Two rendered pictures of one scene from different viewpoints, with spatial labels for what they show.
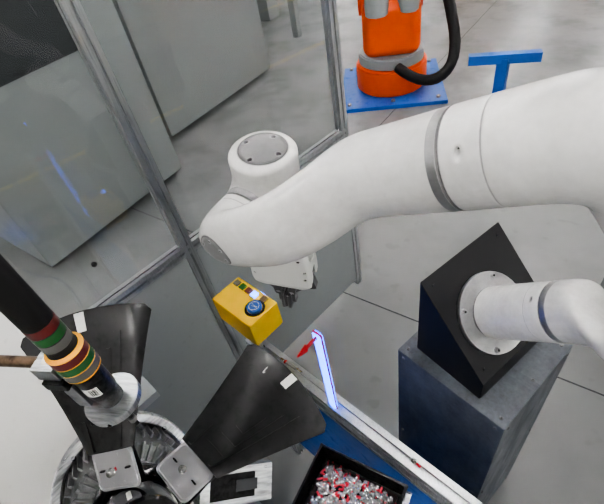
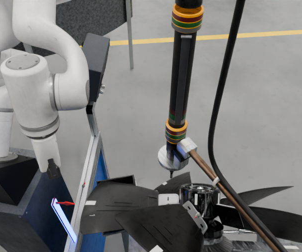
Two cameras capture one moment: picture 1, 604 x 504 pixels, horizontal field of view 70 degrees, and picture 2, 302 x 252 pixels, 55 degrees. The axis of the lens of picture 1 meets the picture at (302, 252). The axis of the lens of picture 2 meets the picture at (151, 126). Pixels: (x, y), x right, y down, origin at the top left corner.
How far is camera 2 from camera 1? 81 cm
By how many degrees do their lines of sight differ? 80
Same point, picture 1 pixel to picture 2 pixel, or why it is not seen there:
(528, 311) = (1, 117)
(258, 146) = (22, 62)
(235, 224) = (81, 56)
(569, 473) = not seen: hidden behind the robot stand
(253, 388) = (107, 212)
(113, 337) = (147, 226)
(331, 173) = (48, 18)
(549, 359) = not seen: hidden behind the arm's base
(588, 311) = (3, 88)
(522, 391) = (27, 153)
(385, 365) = not seen: outside the picture
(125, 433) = (179, 208)
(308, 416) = (102, 186)
